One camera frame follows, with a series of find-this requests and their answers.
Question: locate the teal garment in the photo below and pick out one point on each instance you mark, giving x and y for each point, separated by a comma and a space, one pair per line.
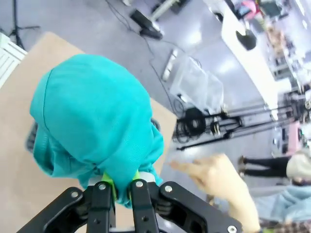
92, 109

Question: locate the grey plastic basket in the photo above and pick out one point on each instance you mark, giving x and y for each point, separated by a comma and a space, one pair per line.
31, 139

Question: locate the person's right forearm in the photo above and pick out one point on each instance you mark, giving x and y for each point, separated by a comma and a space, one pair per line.
245, 216

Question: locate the bystander in black trousers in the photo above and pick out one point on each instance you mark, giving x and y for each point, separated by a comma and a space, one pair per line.
264, 166

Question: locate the person's right hand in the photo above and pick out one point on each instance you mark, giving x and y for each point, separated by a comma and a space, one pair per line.
223, 177

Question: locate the white table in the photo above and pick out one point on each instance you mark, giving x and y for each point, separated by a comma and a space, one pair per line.
245, 68

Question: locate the black camera tripod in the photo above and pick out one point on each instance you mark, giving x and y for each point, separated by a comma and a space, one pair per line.
233, 121

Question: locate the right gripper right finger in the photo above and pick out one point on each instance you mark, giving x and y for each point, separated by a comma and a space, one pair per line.
170, 208

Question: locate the black bag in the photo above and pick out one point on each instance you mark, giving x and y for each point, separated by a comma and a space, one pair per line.
247, 41

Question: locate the clear plastic storage box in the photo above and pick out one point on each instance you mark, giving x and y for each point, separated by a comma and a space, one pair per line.
196, 85

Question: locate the black stand pole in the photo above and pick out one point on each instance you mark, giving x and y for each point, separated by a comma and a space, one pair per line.
15, 21

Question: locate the table with pink cloth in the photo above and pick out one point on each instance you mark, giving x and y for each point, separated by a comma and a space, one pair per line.
294, 138

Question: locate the black floor equipment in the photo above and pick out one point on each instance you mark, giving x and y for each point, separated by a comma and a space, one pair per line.
145, 24

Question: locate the plaid shirt garment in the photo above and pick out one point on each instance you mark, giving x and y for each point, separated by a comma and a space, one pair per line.
286, 227

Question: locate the white power strip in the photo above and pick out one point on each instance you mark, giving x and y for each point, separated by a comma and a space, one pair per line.
168, 65

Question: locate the white aluminium frame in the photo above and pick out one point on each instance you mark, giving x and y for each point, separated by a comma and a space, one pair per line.
9, 58

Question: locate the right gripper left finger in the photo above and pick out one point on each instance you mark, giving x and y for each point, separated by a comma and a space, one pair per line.
97, 206

